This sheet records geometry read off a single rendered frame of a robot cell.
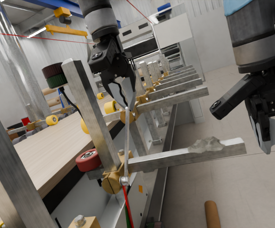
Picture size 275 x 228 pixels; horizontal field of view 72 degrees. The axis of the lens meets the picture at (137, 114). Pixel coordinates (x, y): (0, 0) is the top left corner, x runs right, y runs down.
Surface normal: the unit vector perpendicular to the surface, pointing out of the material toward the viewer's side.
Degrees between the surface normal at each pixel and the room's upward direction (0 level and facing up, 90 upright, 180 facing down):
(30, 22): 90
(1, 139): 90
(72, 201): 90
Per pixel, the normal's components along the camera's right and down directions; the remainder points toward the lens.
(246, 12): -0.52, 0.36
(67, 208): 0.92, -0.25
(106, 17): 0.47, 0.04
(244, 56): -0.82, 0.38
